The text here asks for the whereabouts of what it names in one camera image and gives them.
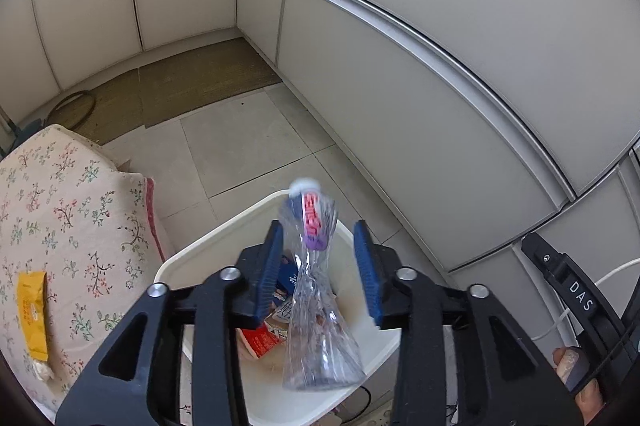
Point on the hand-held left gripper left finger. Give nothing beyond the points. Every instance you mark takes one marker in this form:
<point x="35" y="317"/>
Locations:
<point x="265" y="271"/>

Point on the brown floor mat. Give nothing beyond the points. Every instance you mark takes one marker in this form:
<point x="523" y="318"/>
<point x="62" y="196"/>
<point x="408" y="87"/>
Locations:
<point x="200" y="78"/>

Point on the white plastic bin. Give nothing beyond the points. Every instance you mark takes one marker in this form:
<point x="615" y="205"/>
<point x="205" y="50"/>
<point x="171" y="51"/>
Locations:
<point x="240" y="226"/>

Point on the pink cloth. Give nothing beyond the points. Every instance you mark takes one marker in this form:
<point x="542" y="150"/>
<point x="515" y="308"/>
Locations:
<point x="157" y="221"/>

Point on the crushed clear plastic bottle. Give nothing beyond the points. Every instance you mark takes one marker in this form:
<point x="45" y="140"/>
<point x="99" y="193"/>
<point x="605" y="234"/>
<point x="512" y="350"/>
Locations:
<point x="317" y="296"/>

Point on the dark blue torn card box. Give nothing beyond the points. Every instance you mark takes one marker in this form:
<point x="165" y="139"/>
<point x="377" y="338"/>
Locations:
<point x="290" y="276"/>

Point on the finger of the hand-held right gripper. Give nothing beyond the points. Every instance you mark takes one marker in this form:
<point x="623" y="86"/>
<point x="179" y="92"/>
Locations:
<point x="575" y="286"/>

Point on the red and white packet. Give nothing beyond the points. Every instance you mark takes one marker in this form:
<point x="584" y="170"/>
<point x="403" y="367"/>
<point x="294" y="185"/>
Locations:
<point x="260" y="342"/>

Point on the person's right hand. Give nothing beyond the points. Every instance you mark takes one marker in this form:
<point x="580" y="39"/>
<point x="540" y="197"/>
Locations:
<point x="587" y="398"/>

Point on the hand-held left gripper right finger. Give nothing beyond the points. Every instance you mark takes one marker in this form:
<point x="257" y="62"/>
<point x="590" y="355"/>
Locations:
<point x="370" y="271"/>

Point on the yellow snack packet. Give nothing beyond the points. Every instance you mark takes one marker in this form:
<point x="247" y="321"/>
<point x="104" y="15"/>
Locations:
<point x="34" y="316"/>

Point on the floral tablecloth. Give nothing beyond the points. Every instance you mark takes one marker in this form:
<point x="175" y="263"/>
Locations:
<point x="65" y="226"/>

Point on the small crumpled white tissue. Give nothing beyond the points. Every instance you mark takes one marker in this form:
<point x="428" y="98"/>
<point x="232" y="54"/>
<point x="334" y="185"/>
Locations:
<point x="42" y="370"/>

